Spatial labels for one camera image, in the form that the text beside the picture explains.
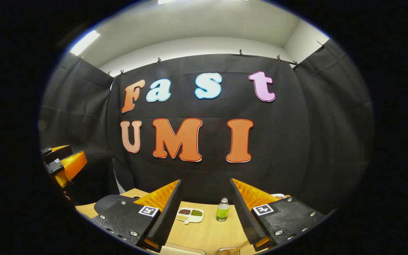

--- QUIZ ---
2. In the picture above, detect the dark lidded silver rice cooker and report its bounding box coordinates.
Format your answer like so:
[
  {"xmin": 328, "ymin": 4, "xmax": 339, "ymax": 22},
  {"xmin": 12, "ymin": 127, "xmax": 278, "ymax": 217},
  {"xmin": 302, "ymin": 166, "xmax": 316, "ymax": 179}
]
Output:
[{"xmin": 94, "ymin": 194, "xmax": 139, "ymax": 215}]

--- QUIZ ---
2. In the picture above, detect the row of black cloth clips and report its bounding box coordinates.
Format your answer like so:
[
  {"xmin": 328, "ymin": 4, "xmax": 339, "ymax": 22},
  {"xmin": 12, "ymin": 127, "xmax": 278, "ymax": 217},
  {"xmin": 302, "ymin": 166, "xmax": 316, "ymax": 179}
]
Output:
[{"xmin": 80, "ymin": 41, "xmax": 327, "ymax": 77}]

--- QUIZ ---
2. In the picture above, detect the clear plastic container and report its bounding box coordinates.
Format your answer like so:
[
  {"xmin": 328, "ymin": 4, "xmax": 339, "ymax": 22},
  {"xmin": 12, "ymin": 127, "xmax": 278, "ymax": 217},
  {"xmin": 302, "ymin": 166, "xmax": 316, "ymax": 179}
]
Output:
[{"xmin": 159, "ymin": 244, "xmax": 206, "ymax": 255}]

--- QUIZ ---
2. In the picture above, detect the ceiling light panel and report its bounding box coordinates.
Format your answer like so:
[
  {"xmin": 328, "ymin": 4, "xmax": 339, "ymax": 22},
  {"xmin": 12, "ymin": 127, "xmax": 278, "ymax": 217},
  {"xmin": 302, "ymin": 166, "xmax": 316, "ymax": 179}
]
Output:
[{"xmin": 70, "ymin": 30, "xmax": 101, "ymax": 56}]

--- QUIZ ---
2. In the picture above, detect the wooden spoon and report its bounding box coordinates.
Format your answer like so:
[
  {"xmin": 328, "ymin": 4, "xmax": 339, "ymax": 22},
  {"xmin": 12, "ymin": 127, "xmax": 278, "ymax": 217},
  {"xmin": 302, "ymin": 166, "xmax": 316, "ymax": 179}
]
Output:
[{"xmin": 221, "ymin": 241, "xmax": 250, "ymax": 255}]

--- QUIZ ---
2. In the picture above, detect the green label drink bottle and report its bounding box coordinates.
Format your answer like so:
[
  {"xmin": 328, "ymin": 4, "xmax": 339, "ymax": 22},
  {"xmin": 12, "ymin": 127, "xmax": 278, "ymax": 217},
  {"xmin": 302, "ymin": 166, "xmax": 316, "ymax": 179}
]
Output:
[{"xmin": 216, "ymin": 198, "xmax": 230, "ymax": 222}]

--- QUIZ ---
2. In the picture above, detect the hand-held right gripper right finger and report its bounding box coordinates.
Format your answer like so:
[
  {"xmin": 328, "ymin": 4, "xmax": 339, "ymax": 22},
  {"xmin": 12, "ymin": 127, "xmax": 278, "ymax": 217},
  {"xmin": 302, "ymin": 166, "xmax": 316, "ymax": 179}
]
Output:
[{"xmin": 229, "ymin": 178, "xmax": 327, "ymax": 252}]

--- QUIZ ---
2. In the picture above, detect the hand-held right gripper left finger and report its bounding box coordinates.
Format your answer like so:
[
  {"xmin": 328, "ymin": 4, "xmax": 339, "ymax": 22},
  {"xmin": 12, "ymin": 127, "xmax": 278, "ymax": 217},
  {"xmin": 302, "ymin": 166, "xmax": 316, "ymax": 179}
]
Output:
[{"xmin": 91, "ymin": 179, "xmax": 183, "ymax": 253}]

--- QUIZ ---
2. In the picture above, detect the white divided dish of beans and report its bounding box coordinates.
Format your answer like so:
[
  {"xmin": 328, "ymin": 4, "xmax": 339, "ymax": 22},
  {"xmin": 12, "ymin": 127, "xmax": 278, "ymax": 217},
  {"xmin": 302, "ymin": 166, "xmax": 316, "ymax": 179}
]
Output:
[{"xmin": 176, "ymin": 207, "xmax": 204, "ymax": 225}]

